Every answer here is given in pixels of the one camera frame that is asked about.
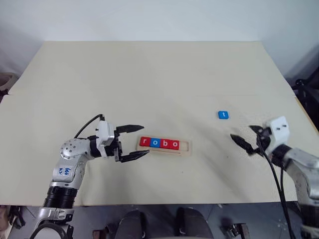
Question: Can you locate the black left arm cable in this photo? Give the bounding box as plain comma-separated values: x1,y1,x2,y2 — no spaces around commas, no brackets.
74,114,105,139

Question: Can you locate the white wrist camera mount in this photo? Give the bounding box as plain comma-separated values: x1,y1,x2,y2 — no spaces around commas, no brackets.
265,116,292,150
95,120,116,159

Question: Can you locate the black metal stand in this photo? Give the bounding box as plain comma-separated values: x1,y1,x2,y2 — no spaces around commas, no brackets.
291,69,319,125

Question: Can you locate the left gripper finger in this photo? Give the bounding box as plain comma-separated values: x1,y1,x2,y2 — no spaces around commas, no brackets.
119,149,151,164
116,123,145,134

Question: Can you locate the wooden letter tray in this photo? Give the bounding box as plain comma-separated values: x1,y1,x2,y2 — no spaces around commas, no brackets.
136,135,192,157

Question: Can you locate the black strap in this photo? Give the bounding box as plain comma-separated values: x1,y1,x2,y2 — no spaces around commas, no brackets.
8,205,26,229

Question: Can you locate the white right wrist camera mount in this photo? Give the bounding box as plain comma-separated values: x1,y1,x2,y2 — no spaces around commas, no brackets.
265,116,292,150

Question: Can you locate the dark metal bracket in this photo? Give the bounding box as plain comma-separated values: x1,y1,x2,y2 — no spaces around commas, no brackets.
221,219,250,239

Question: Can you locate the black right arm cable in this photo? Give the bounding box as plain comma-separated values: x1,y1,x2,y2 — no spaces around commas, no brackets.
256,139,297,239

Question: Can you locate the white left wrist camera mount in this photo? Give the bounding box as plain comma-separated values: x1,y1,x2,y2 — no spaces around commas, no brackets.
95,120,116,159

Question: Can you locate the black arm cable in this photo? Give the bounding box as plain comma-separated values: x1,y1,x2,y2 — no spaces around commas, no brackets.
74,114,105,139
256,139,297,239

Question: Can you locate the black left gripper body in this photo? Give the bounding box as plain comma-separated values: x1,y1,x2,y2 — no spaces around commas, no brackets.
104,126,124,164

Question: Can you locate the dark rounded shape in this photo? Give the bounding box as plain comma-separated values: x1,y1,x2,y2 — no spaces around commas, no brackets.
175,206,208,239
118,210,148,239

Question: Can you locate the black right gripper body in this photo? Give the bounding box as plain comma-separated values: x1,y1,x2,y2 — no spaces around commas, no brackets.
256,126,272,153

